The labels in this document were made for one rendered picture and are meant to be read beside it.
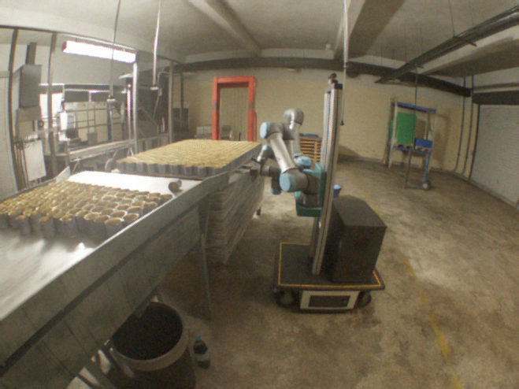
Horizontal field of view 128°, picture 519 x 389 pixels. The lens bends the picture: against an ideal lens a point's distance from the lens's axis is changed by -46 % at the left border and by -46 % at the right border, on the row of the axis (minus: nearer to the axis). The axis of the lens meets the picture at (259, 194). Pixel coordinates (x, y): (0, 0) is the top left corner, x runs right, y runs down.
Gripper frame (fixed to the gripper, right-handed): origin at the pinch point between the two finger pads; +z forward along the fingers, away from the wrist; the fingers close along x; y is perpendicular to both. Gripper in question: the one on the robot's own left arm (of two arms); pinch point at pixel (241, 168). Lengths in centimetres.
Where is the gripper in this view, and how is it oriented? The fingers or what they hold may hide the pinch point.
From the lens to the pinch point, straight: 165.2
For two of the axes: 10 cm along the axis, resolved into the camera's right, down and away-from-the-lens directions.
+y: -0.3, 9.3, 3.6
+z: -9.7, -1.1, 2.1
